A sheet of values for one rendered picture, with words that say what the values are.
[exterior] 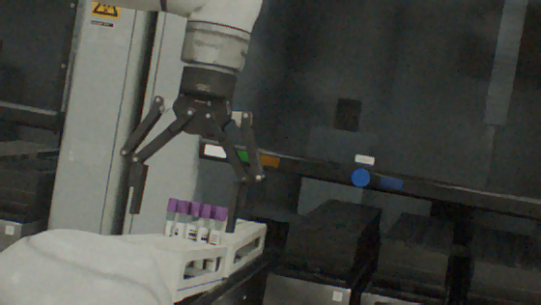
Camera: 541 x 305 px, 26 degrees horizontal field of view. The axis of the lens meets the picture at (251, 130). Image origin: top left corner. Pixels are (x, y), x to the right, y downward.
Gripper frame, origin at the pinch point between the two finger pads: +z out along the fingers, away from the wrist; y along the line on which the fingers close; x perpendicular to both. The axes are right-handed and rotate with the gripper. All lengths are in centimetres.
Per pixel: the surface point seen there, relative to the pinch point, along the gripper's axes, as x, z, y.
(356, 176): 32.7, -10.2, 19.5
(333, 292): 29.2, 8.6, 19.6
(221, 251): 6.3, 4.2, 5.0
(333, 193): 97, -7, 10
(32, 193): 36, 3, -35
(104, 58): 35.3, -22.4, -26.8
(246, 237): 24.2, 2.5, 5.1
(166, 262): -18.5, 5.1, 3.4
